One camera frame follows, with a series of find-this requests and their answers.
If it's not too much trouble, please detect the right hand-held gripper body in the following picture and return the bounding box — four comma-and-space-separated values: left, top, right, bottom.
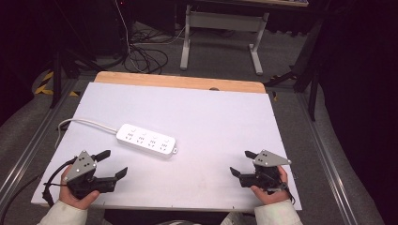
238, 149, 293, 192

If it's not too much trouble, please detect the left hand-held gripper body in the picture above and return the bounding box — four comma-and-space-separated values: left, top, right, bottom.
63, 149, 117, 200

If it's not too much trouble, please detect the person's left hand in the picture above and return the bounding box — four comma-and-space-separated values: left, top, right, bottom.
58, 165, 101, 211

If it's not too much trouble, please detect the person's right hand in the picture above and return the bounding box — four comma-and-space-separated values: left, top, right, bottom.
250, 165, 291, 206

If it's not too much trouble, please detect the white power strip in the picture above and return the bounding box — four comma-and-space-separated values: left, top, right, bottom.
115, 123, 178, 160

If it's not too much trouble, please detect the yellow black floor tape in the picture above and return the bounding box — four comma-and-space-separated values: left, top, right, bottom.
33, 70, 81, 98

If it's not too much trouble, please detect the black tripod stand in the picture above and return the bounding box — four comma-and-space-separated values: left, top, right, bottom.
264, 12, 327, 122

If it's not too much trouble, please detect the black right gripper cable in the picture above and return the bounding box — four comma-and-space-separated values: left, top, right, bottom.
275, 182, 297, 205

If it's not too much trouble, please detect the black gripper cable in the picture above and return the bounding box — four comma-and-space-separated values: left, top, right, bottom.
275, 182, 297, 205
41, 157, 78, 208

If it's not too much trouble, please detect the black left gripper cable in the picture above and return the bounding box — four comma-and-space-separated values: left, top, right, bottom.
41, 157, 78, 208

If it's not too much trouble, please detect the white power strip cable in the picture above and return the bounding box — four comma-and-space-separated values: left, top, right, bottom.
54, 117, 120, 150

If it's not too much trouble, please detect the aluminium rail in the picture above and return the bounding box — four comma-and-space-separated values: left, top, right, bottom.
0, 79, 76, 207
295, 92, 360, 225

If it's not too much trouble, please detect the tangle of black floor cables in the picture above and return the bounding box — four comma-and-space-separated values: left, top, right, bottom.
122, 31, 170, 75

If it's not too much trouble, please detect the thin white cable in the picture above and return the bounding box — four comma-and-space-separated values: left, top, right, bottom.
114, 0, 142, 73

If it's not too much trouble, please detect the white metal desk frame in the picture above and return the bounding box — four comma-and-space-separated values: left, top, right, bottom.
179, 3, 270, 77

